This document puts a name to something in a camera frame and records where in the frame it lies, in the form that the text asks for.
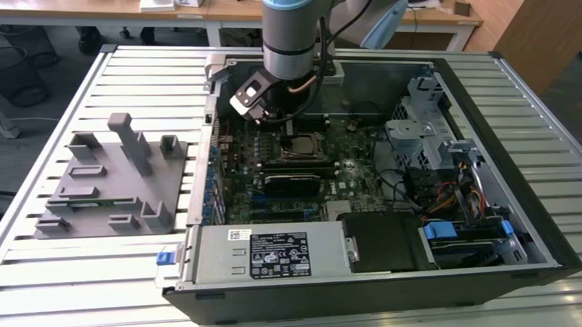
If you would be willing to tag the silver drive cage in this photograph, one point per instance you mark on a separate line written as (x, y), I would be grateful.
(411, 134)

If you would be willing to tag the blue case latch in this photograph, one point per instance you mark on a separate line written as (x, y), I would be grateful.
(164, 259)

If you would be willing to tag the black waste bin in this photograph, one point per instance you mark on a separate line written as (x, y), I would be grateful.
(23, 78)

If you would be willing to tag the small brown box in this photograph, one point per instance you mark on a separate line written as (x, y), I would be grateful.
(462, 8)

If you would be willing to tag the wooden cabinet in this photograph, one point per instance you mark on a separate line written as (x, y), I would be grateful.
(537, 41)

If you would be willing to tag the green motherboard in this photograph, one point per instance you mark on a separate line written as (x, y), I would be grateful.
(359, 184)

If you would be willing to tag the black expansion slot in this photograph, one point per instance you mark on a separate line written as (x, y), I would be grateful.
(277, 215)

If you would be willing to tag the white box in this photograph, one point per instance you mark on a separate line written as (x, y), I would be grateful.
(188, 2)
(156, 6)

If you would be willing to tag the white stand foot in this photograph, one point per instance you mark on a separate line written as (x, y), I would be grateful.
(10, 131)

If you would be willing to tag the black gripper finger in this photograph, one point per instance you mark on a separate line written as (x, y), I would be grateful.
(290, 129)

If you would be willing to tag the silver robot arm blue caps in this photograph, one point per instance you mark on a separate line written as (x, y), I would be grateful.
(289, 41)

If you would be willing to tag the grey parts rack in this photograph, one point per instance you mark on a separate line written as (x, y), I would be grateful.
(118, 190)

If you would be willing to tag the black open PC case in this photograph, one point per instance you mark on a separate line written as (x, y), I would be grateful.
(318, 299)

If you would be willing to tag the round coin battery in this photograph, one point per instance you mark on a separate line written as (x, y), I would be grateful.
(350, 128)

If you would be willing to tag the black RAM slot bank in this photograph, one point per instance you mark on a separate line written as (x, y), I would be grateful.
(314, 123)
(295, 169)

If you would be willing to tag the black plastic fan shroud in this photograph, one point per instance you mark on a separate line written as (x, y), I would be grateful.
(386, 242)

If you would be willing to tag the silver power supply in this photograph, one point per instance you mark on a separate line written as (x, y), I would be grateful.
(218, 252)

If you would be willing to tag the CPU socket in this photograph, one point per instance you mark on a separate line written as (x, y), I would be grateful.
(302, 157)

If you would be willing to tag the silver heat sink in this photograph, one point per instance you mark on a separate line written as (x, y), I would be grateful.
(338, 208)

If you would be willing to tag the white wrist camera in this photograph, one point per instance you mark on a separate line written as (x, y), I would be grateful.
(241, 105)

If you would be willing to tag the green RAM stick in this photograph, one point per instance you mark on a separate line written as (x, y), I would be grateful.
(107, 202)

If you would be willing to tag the wooden desk white frame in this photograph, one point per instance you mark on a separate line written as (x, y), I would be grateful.
(431, 17)
(91, 13)

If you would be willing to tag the hard disk in blue carrier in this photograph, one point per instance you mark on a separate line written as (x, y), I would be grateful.
(438, 232)

